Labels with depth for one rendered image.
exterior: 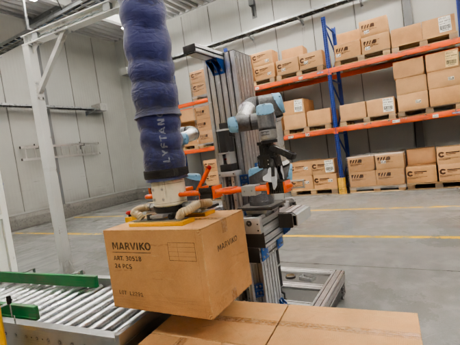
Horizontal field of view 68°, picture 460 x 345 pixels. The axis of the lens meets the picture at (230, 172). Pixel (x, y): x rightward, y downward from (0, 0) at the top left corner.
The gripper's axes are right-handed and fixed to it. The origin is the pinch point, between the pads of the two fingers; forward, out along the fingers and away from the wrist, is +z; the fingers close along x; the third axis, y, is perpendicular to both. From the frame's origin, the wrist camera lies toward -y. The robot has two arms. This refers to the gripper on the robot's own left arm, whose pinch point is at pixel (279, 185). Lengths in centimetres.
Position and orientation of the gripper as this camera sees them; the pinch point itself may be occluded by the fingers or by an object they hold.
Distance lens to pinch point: 147.9
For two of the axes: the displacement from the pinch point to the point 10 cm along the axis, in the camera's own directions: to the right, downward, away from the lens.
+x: -4.7, 1.0, -8.7
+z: 1.4, 9.9, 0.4
